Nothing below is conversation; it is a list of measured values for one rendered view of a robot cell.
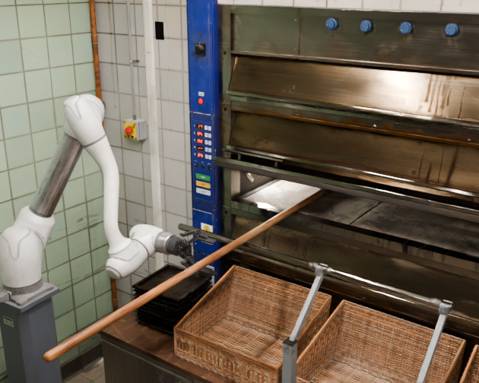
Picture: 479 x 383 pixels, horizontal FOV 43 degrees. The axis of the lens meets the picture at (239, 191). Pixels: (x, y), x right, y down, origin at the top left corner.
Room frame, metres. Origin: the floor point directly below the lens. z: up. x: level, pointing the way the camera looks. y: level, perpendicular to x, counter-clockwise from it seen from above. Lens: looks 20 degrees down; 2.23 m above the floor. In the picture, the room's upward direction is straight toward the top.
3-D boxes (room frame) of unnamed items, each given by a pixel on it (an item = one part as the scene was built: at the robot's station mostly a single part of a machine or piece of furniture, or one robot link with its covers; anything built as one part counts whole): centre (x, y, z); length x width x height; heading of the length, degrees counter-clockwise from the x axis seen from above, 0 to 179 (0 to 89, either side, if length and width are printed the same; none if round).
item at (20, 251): (2.25, 0.89, 1.17); 0.18 x 0.16 x 0.22; 8
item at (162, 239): (2.29, 0.29, 1.19); 0.09 x 0.06 x 0.09; 145
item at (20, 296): (2.22, 0.90, 1.03); 0.22 x 0.18 x 0.06; 148
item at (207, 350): (2.43, -0.06, 0.72); 0.56 x 0.49 x 0.28; 55
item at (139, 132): (3.14, 0.55, 1.46); 0.10 x 0.07 x 0.10; 54
